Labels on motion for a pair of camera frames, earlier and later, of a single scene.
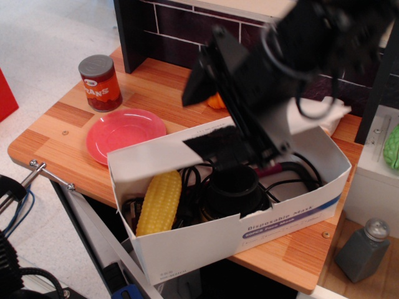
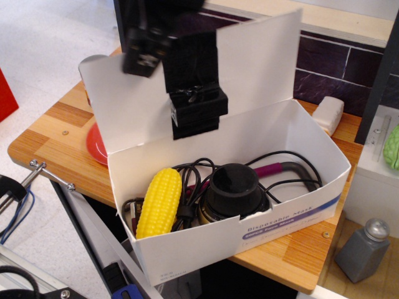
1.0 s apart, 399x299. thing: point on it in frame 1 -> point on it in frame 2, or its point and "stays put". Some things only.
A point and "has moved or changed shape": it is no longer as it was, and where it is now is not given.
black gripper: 258,88 -> 191,43
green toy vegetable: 391,149 stays put
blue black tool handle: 118,287 stays put
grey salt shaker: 361,250 stays put
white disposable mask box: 207,239 has moved or changed shape
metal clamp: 12,190 stays put
